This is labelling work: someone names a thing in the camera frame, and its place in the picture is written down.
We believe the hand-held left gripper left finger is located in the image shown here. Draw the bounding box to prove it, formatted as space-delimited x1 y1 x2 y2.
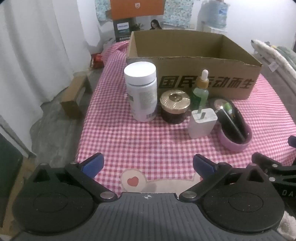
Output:
31 152 117 203

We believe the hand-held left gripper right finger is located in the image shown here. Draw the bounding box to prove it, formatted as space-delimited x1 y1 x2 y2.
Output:
179 153 266 202

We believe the pink oval case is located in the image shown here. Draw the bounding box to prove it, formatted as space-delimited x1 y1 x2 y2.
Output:
208 98 252 152

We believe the white charger plug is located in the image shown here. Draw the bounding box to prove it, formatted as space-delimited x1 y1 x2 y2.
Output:
188 108 218 139

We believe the green dropper bottle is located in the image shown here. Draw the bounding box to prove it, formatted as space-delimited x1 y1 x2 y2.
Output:
191 69 210 112

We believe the gold lid dark jar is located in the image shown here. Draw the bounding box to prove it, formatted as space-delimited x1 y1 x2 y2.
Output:
159 90 191 124

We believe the white supplement bottle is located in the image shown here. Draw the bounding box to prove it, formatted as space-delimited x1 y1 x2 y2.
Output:
124 61 158 122

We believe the brown cardboard box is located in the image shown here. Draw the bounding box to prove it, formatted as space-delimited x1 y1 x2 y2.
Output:
126 30 263 100

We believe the white fluffy cloth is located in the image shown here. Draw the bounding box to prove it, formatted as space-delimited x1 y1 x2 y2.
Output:
277 212 296 237

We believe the black pen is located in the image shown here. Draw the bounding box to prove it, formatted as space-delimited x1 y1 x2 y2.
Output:
218 108 246 142

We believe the grey mattress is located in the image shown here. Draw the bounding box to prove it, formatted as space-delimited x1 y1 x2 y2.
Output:
260 57 296 94

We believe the small wooden stool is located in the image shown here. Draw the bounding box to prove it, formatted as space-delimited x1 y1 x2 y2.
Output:
60 75 93 120

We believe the dark panel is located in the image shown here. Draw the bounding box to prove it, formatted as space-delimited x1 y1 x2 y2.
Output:
0 132 23 229

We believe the white green plush blanket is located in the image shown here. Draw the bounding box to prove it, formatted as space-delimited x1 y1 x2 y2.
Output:
251 39 296 78

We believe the red snack packet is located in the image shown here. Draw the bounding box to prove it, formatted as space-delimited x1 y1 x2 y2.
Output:
91 53 103 69

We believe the white plastic bag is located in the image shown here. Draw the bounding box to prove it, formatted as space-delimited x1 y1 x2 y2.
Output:
101 38 116 53

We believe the printed appliance box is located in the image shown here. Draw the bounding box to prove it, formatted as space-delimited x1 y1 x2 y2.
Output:
113 17 163 42

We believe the blue water jug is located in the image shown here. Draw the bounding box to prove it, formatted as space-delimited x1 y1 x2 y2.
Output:
201 0 231 28

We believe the orange box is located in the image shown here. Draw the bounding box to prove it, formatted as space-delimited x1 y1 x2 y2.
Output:
109 0 166 20

